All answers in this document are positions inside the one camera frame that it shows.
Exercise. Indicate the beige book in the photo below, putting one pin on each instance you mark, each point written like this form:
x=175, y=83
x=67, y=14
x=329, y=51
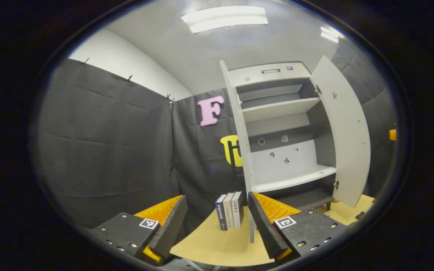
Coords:
x=229, y=210

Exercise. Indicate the blue book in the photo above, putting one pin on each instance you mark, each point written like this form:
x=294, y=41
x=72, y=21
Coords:
x=221, y=214

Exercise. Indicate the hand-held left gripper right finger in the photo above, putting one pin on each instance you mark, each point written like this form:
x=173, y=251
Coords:
x=264, y=229

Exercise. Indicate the black backdrop cloth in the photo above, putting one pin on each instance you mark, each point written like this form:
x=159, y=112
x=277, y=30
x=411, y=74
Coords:
x=107, y=150

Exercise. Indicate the large ceiling light panel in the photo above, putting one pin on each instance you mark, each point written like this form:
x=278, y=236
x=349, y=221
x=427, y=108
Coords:
x=224, y=19

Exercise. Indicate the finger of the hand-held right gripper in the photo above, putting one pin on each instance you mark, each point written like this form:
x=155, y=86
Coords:
x=392, y=134

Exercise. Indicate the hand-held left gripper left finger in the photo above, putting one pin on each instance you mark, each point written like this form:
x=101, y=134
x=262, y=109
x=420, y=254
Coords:
x=171, y=226

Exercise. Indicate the white book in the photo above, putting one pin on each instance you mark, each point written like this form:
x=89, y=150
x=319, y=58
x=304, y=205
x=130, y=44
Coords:
x=237, y=207

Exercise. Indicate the grey shoe cabinet door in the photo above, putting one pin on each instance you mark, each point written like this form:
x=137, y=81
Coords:
x=239, y=124
x=347, y=143

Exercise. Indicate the grey double-door shoe cabinet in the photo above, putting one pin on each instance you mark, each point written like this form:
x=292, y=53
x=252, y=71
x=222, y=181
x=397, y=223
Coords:
x=277, y=109

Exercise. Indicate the small ceiling light panel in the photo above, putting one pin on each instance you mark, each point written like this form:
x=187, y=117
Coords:
x=330, y=34

